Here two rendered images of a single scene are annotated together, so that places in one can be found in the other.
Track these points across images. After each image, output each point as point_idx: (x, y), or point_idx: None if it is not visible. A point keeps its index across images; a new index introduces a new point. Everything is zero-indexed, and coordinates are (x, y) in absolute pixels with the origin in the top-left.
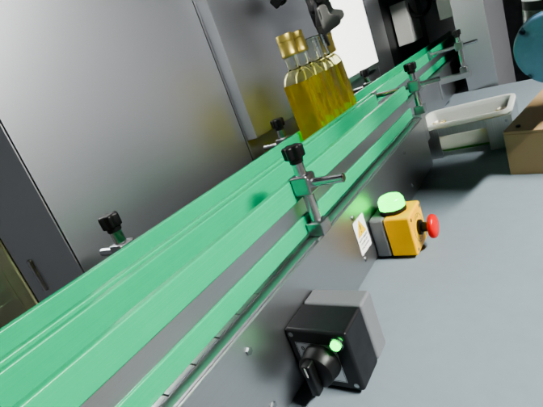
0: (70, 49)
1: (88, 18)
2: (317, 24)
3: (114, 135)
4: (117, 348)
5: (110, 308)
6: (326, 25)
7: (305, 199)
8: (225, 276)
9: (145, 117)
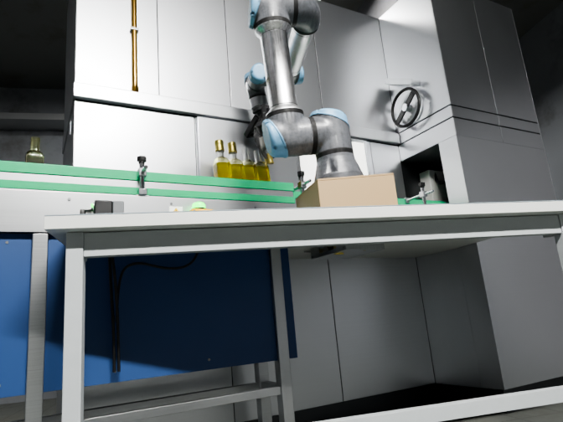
0: (115, 126)
1: (130, 119)
2: (258, 146)
3: (116, 161)
4: (28, 167)
5: None
6: (263, 146)
7: (139, 178)
8: (80, 178)
9: (136, 161)
